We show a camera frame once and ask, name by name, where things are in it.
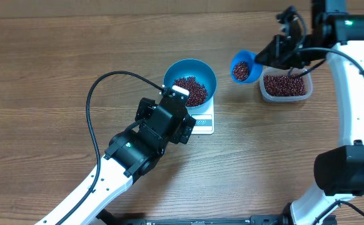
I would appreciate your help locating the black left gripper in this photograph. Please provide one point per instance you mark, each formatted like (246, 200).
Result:
(184, 131)

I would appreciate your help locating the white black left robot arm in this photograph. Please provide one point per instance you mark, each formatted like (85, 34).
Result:
(130, 155)

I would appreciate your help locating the clear plastic container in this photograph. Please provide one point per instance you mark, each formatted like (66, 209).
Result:
(278, 72)

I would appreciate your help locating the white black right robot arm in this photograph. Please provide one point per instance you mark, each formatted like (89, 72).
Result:
(336, 36)

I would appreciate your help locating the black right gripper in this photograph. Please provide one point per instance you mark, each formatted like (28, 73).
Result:
(274, 52)

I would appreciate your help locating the red adzuki beans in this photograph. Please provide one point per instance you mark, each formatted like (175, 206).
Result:
(284, 85)

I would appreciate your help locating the white digital kitchen scale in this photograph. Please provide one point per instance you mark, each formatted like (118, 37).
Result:
(205, 118)

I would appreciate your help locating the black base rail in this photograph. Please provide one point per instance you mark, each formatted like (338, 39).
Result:
(105, 217)

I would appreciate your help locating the teal blue bowl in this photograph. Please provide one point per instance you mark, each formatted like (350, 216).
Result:
(192, 67)

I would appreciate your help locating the red beans in bowl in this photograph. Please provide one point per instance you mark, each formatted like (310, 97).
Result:
(197, 92)

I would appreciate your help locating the blue plastic measuring scoop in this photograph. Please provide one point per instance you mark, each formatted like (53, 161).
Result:
(244, 69)

